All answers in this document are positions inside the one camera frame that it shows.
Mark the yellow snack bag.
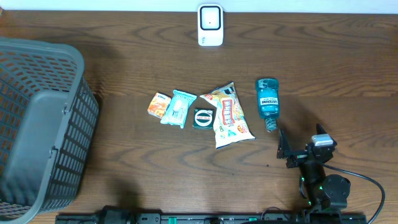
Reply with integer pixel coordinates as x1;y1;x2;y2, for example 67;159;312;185
200;82;255;149

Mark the blue mouthwash bottle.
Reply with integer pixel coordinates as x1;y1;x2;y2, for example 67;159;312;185
256;78;280;133

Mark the green square box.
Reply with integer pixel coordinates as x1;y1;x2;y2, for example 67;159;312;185
193;108;215;129

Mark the teal wet wipes pack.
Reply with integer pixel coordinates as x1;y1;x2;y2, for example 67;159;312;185
160;90;197;129

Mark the small orange snack packet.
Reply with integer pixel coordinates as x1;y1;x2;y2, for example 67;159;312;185
147;93;171;119

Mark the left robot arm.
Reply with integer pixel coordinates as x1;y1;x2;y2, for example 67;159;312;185
98;205;136;224

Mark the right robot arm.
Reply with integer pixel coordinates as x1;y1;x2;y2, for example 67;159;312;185
277;124;351;224

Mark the white barcode scanner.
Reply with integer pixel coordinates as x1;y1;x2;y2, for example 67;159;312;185
197;4;224;47

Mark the grey plastic shopping basket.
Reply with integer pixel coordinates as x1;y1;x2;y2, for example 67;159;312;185
1;37;100;223

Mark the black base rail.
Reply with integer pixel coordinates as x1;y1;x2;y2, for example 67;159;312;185
55;212;368;224

